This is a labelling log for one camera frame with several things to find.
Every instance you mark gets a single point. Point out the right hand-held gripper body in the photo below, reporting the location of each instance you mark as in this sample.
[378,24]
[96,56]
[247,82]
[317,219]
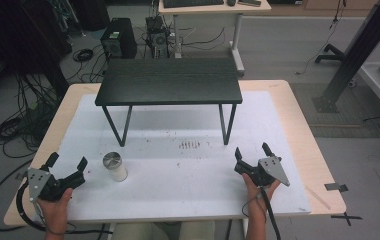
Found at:
[271,168]

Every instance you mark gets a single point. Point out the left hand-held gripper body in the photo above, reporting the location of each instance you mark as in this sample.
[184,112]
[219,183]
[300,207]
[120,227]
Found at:
[39,181]

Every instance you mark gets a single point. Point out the glass jar with metal lid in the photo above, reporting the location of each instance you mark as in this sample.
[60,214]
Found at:
[115,166]

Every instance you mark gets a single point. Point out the black wooden shelf riser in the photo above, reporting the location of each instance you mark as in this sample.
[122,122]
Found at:
[169,81]

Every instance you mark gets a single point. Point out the person's left hand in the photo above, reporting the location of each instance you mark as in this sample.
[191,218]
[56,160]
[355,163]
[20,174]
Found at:
[56,206]

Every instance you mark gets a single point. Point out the person's right hand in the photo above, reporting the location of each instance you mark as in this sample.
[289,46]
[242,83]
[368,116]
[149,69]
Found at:
[256,196]

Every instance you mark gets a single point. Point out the black tape strip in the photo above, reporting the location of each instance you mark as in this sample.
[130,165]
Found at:
[335,187]

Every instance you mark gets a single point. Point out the black tape cross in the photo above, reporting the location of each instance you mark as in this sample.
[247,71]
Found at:
[346,217]

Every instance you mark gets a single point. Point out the white utility cart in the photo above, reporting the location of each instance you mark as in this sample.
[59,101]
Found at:
[378,80]

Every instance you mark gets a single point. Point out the black computer tower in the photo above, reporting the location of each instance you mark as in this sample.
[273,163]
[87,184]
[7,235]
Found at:
[119,38]

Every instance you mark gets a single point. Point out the open computer case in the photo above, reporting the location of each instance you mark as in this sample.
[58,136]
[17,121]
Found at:
[158,38]

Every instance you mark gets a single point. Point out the dark flat phone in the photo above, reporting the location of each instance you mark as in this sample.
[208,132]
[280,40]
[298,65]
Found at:
[249,2]

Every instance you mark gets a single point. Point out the light wooden desk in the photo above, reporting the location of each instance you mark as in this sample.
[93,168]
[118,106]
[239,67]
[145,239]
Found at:
[211,9]

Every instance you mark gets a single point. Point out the black computer mouse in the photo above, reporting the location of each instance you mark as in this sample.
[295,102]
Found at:
[231,2]

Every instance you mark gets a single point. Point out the black keyboard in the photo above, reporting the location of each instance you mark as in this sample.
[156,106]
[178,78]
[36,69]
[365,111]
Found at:
[193,2]

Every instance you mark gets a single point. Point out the black metal post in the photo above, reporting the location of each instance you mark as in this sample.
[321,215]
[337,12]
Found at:
[354,56]

